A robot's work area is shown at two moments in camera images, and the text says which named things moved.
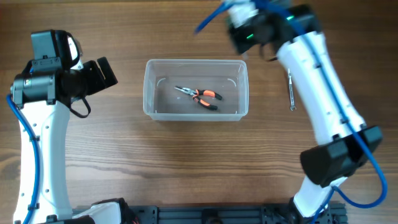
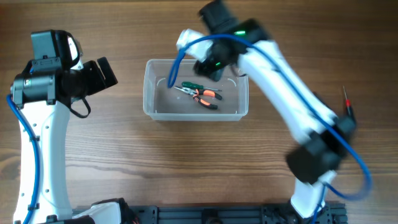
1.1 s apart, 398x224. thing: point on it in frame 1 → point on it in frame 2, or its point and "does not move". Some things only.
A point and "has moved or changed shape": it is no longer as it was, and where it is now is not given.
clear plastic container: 196,89 does not move
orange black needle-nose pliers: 196,93 does not move
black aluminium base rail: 252,214 does not move
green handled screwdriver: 245,56 has moved or changed shape
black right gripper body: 237,40 → 208,70
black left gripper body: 101,74 does not move
